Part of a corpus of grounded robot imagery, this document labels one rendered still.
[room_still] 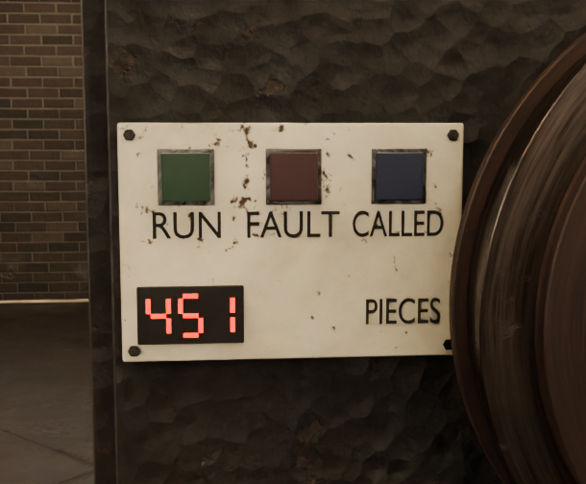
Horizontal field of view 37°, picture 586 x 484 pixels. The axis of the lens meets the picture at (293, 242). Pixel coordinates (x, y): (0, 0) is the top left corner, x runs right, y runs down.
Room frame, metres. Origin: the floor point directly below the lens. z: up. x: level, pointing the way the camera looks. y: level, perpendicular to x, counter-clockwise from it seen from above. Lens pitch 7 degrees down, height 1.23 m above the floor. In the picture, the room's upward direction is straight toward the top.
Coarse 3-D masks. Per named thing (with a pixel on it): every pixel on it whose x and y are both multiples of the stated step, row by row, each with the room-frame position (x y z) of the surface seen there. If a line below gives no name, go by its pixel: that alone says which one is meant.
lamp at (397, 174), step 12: (384, 156) 0.67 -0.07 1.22; (396, 156) 0.67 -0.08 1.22; (408, 156) 0.67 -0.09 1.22; (420, 156) 0.67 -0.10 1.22; (384, 168) 0.67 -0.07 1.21; (396, 168) 0.67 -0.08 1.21; (408, 168) 0.67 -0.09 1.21; (420, 168) 0.67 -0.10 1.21; (384, 180) 0.67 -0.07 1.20; (396, 180) 0.67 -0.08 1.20; (408, 180) 0.67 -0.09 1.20; (420, 180) 0.67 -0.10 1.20; (384, 192) 0.67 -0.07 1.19; (396, 192) 0.67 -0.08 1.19; (408, 192) 0.67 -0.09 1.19; (420, 192) 0.67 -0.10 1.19
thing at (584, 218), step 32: (576, 192) 0.53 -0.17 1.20; (576, 224) 0.53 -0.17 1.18; (544, 256) 0.55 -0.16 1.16; (576, 256) 0.53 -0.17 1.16; (544, 288) 0.54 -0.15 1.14; (576, 288) 0.53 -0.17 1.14; (544, 320) 0.53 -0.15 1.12; (576, 320) 0.53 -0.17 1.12; (544, 352) 0.53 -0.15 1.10; (576, 352) 0.53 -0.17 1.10; (544, 384) 0.54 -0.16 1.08; (576, 384) 0.53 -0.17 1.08; (576, 416) 0.53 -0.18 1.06; (576, 448) 0.53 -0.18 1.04; (576, 480) 0.54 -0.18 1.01
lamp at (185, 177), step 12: (168, 156) 0.65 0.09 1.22; (180, 156) 0.65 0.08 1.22; (192, 156) 0.65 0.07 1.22; (204, 156) 0.66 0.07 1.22; (168, 168) 0.65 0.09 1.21; (180, 168) 0.65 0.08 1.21; (192, 168) 0.65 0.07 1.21; (204, 168) 0.66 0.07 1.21; (168, 180) 0.65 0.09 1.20; (180, 180) 0.65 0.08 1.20; (192, 180) 0.65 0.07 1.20; (204, 180) 0.66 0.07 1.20; (168, 192) 0.65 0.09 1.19; (180, 192) 0.65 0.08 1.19; (192, 192) 0.65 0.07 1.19; (204, 192) 0.66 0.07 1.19
